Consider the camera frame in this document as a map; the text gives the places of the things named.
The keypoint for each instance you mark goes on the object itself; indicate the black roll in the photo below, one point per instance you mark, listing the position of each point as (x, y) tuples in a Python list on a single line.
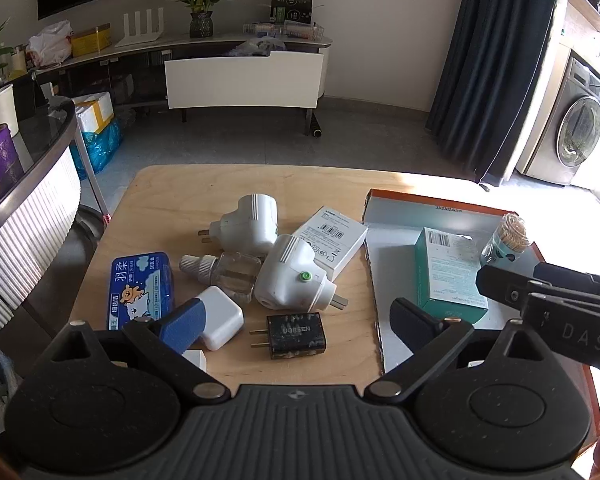
[(314, 127)]

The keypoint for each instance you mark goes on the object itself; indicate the teal box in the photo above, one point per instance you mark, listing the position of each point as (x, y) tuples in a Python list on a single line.
[(440, 270)]

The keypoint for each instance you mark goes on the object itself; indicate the white folding table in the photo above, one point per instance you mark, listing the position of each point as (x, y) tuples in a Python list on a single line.
[(240, 80)]

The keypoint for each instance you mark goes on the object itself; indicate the black box green label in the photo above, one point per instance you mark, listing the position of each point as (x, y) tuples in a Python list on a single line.
[(291, 9)]

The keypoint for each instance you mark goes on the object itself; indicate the white router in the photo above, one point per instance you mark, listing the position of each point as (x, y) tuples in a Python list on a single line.
[(140, 40)]

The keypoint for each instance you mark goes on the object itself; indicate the dark blue curtain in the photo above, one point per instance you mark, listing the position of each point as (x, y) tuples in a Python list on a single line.
[(490, 60)]

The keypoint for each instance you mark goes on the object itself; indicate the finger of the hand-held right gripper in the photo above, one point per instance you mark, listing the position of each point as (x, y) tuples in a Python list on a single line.
[(502, 285), (570, 332)]

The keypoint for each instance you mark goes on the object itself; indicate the white plug-in device green button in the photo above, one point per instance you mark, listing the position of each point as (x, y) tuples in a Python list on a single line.
[(285, 280)]

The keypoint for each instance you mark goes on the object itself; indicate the grey plastic bag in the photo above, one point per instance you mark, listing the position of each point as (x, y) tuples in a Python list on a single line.
[(255, 46)]

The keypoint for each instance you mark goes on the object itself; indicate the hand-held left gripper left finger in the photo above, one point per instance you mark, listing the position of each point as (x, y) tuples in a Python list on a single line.
[(185, 325)]

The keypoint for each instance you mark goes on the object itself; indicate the clear plastic organizer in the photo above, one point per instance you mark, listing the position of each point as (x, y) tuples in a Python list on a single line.
[(300, 30)]

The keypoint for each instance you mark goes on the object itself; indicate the yellow white cardboard box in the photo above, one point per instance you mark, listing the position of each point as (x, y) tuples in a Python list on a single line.
[(96, 110)]

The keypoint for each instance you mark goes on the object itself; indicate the toothpick jar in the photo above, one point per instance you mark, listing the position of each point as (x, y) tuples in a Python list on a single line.
[(510, 240)]

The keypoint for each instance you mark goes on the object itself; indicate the blue plastic bag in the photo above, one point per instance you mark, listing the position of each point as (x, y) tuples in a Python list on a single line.
[(100, 147)]

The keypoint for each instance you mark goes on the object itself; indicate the orange-edged cardboard tray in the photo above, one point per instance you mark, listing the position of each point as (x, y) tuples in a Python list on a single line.
[(395, 260)]

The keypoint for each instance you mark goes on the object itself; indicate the yellow tin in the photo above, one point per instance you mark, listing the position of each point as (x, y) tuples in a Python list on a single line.
[(91, 41)]

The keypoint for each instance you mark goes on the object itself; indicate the television console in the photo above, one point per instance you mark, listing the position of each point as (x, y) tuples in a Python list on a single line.
[(180, 42)]

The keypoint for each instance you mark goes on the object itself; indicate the clear liquid bottle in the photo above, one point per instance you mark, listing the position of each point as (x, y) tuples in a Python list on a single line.
[(230, 275)]

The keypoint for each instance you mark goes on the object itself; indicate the white cube charger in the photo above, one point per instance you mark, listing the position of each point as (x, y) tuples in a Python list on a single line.
[(220, 320)]

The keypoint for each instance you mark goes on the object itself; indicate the washing machine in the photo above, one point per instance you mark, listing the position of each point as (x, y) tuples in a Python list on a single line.
[(575, 130)]

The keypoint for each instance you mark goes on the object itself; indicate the white barcode box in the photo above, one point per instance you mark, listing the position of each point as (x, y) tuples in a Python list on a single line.
[(330, 232)]

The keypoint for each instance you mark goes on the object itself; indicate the black stand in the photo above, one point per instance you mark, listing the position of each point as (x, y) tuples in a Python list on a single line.
[(29, 95)]

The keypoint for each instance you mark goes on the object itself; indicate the blue cartoon pack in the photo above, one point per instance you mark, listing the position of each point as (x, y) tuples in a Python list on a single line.
[(135, 285)]

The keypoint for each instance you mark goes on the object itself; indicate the black plug charger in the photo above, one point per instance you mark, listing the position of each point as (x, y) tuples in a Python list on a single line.
[(295, 335)]

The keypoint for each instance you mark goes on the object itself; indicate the round dark glass table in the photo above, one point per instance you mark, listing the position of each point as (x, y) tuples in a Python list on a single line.
[(30, 220)]

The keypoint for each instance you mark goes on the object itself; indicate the small white block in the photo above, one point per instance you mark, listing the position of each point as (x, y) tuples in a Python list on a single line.
[(195, 360)]

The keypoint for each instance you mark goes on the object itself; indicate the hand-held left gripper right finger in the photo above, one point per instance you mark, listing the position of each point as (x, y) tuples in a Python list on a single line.
[(410, 322)]

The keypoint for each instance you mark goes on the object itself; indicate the white plastic bag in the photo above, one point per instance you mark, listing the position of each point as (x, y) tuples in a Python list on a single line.
[(50, 45)]

